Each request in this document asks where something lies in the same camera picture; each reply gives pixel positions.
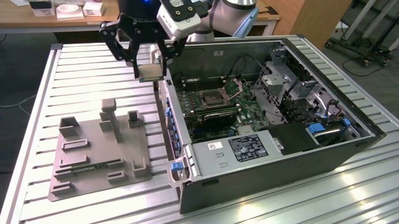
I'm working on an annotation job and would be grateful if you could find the flat cardboard sheet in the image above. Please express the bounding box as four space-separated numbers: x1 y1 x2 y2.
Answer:
256 0 277 14

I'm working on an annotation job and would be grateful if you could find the white tape roll holder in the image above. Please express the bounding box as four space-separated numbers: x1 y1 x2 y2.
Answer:
56 3 85 22

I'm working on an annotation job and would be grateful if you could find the CPU socket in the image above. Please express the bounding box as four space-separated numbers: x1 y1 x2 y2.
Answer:
199 90 233 110

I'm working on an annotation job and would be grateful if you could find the grey parts rack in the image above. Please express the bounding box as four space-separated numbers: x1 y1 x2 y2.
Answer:
47 98 153 203

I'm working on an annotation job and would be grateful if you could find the wooden desk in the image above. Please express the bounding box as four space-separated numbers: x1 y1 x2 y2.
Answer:
0 0 283 35

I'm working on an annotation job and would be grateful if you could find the silver disk bay cage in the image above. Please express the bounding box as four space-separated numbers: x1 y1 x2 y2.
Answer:
253 45 315 123

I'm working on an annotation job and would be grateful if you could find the wooden cabinet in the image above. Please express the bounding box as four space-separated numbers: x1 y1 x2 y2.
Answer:
289 0 356 50

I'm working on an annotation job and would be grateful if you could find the small silver heatsink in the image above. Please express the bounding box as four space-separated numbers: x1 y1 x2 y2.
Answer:
236 125 260 136

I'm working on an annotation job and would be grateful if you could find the black RAM slot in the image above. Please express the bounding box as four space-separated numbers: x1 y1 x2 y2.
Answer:
183 83 225 89
184 86 227 92
181 81 224 86

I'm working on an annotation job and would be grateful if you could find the black open PC case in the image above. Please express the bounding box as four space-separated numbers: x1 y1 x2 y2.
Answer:
148 36 388 215

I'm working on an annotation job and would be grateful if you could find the black graphics card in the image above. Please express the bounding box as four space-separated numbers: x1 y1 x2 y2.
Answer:
196 110 237 134

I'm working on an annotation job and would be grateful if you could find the metal socket cover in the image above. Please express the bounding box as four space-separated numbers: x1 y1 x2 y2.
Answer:
220 78 249 102

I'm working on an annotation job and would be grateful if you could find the grey power supply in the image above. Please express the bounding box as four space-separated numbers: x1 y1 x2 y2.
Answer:
189 130 285 177

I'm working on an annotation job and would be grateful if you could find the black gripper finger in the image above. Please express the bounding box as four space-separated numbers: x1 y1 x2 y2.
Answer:
151 27 188 82
99 14 143 80

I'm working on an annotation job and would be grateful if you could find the green motherboard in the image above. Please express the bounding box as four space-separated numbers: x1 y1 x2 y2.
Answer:
175 76 272 144

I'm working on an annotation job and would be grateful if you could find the black wire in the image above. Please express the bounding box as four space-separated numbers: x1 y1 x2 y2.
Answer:
225 55 268 79

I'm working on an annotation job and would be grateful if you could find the black plastic shroud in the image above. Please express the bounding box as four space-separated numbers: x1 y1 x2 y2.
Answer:
267 123 323 156

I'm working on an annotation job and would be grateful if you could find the silver green CPU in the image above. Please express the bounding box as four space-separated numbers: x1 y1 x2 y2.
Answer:
136 63 168 82

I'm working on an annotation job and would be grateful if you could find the wheeled metal stand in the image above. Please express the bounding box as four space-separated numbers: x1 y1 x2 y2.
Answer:
323 0 399 68

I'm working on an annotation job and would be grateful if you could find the green RAM stick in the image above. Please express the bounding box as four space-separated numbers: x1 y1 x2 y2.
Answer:
71 162 111 175

